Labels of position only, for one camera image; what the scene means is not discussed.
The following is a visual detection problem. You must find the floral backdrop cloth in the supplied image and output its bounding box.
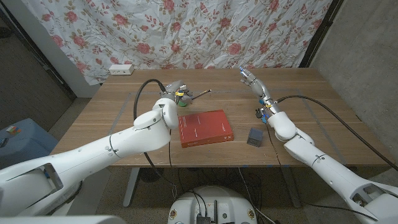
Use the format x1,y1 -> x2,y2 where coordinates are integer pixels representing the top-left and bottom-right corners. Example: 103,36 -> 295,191
21,0 -> 333,86

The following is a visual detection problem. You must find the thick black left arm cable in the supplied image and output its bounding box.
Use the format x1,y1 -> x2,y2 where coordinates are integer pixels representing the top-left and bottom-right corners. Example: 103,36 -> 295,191
133,78 -> 178,195

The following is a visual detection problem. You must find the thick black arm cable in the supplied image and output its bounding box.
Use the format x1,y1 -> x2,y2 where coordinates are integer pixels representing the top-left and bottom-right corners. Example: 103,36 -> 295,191
133,78 -> 178,195
275,94 -> 398,172

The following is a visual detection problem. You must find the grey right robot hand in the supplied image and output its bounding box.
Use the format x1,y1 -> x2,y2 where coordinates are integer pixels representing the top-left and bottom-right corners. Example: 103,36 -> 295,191
239,67 -> 281,118

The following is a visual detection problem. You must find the blue storage bin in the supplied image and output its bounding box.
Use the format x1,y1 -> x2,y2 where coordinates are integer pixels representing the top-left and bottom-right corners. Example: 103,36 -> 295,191
0,118 -> 59,169

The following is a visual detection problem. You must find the white table leg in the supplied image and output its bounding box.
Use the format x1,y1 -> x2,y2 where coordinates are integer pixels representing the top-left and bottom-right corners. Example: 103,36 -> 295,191
281,167 -> 302,208
123,167 -> 141,208

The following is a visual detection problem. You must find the black backdrop stand pole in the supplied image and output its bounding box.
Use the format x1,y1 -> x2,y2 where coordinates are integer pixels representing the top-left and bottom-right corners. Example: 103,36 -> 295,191
298,0 -> 345,68

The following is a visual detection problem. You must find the grey tape outline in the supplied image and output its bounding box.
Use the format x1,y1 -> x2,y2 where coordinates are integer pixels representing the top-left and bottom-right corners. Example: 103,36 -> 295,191
107,89 -> 348,166

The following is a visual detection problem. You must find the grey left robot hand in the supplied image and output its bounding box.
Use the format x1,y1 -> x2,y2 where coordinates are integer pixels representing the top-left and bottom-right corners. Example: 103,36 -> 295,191
160,79 -> 195,108

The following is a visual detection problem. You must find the grey cube block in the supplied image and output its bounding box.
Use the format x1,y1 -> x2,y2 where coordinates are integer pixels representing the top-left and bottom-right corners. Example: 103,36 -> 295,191
246,127 -> 264,147

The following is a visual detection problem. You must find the red hardcover book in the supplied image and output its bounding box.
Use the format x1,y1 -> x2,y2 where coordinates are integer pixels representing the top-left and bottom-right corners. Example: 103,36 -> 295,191
178,109 -> 234,149

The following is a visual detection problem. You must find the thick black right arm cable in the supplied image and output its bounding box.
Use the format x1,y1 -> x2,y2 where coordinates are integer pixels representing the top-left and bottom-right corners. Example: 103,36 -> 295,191
275,94 -> 398,172

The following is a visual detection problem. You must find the white power strip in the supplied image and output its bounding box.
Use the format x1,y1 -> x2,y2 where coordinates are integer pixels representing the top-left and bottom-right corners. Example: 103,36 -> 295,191
108,63 -> 135,76

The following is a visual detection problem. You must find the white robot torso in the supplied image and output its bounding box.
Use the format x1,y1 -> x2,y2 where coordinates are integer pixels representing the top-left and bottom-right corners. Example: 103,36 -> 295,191
167,185 -> 258,224

